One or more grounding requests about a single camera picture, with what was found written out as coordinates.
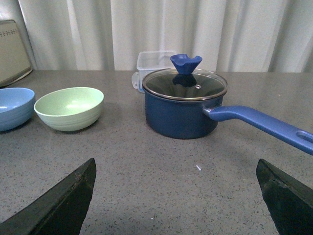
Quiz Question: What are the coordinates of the cream white toaster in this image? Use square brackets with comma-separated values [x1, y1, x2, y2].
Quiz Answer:
[0, 20, 33, 87]

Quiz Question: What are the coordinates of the dark blue saucepan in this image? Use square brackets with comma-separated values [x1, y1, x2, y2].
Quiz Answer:
[145, 92, 313, 155]

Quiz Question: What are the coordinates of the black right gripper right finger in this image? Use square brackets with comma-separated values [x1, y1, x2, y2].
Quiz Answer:
[256, 159, 313, 235]

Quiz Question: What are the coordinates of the green bowl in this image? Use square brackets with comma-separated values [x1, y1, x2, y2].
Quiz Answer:
[34, 87, 104, 132]

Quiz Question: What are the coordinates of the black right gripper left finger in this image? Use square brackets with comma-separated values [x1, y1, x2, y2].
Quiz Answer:
[0, 158, 96, 235]

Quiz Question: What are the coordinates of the white curtain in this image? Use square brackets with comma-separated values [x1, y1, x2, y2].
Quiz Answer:
[0, 0, 313, 72]

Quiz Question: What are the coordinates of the clear plastic container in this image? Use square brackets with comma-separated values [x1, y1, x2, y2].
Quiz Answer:
[136, 50, 176, 80]

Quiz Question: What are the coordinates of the glass lid blue knob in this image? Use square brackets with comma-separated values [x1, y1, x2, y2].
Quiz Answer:
[142, 54, 228, 101]

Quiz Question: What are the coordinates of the blue-rimmed container lid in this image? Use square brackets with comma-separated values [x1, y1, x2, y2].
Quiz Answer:
[132, 72, 144, 93]

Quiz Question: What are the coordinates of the blue bowl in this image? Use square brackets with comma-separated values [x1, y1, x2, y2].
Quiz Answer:
[0, 88, 36, 132]

